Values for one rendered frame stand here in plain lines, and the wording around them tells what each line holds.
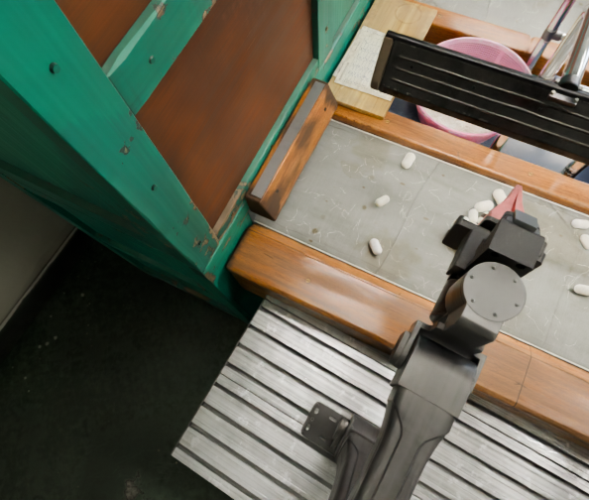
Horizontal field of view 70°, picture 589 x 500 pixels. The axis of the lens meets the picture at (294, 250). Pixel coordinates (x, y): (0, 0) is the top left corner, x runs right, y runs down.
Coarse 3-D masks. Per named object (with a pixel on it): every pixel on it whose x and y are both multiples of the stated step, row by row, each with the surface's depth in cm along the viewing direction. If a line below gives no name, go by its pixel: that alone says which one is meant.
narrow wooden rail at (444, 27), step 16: (448, 16) 100; (464, 16) 100; (432, 32) 102; (448, 32) 100; (464, 32) 99; (480, 32) 98; (496, 32) 98; (512, 32) 98; (512, 48) 96; (528, 48) 96; (512, 64) 100; (544, 64) 96
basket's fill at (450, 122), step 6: (426, 108) 97; (432, 114) 96; (438, 114) 96; (438, 120) 96; (444, 120) 95; (450, 120) 95; (456, 120) 95; (450, 126) 95; (456, 126) 95; (462, 126) 95; (468, 126) 94; (474, 126) 94; (468, 132) 94; (474, 132) 94; (480, 132) 94; (486, 132) 94
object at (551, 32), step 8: (568, 0) 80; (576, 0) 79; (560, 8) 82; (568, 8) 81; (560, 16) 83; (552, 24) 85; (560, 24) 84; (544, 32) 87; (552, 32) 86; (560, 32) 86; (544, 40) 88; (560, 40) 87; (536, 48) 91; (544, 48) 90; (536, 56) 92; (528, 64) 95
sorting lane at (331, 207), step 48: (336, 144) 94; (384, 144) 93; (336, 192) 90; (384, 192) 90; (432, 192) 89; (480, 192) 88; (528, 192) 87; (336, 240) 87; (384, 240) 86; (432, 240) 85; (576, 240) 83; (432, 288) 82; (528, 288) 81; (528, 336) 78; (576, 336) 78
